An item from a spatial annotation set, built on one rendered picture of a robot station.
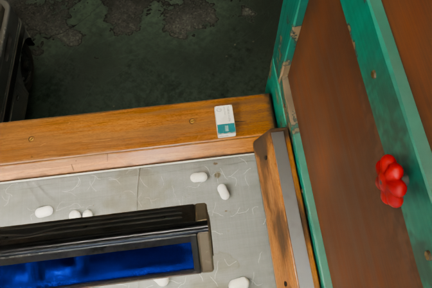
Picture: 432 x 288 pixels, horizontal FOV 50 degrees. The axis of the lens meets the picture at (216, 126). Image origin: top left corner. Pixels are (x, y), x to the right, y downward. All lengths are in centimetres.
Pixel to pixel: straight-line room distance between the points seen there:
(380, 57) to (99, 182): 64
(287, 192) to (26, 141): 51
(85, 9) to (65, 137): 121
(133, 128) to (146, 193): 13
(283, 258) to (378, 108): 40
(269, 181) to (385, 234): 34
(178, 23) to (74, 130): 113
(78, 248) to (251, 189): 46
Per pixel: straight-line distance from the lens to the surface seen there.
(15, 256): 54
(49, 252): 53
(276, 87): 90
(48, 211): 93
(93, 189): 93
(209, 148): 91
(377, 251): 54
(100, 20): 206
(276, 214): 80
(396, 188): 39
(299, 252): 76
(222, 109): 91
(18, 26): 180
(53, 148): 96
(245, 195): 90
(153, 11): 205
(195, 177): 89
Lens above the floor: 161
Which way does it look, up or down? 66 degrees down
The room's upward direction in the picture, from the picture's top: straight up
